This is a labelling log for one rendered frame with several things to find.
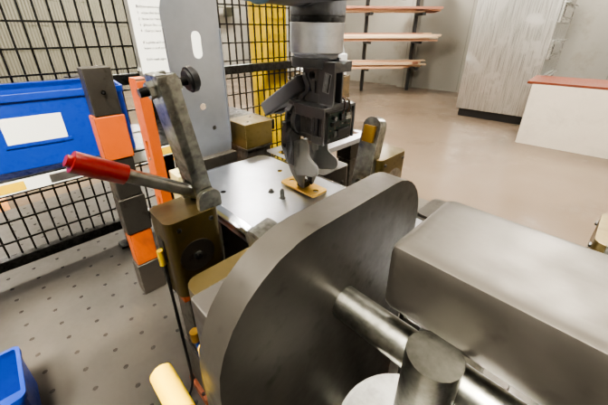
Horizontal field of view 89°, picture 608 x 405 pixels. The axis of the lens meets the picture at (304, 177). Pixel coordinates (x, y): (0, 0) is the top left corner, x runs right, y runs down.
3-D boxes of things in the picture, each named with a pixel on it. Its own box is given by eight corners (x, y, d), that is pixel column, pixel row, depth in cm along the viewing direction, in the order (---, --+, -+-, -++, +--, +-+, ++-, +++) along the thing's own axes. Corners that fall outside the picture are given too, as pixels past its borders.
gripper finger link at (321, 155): (329, 193, 52) (330, 142, 48) (305, 181, 56) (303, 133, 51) (341, 186, 54) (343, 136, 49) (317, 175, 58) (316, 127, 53)
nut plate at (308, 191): (327, 191, 54) (327, 184, 53) (312, 198, 51) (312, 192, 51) (295, 176, 59) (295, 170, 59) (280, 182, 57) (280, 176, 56)
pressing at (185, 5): (232, 149, 74) (215, -19, 59) (186, 162, 66) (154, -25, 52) (231, 148, 74) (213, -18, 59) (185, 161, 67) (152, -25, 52)
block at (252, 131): (277, 240, 91) (271, 118, 76) (255, 251, 86) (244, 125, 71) (261, 228, 96) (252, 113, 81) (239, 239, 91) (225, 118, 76)
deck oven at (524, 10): (543, 129, 434) (605, -52, 344) (451, 115, 510) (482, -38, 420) (558, 109, 545) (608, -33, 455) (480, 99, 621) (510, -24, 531)
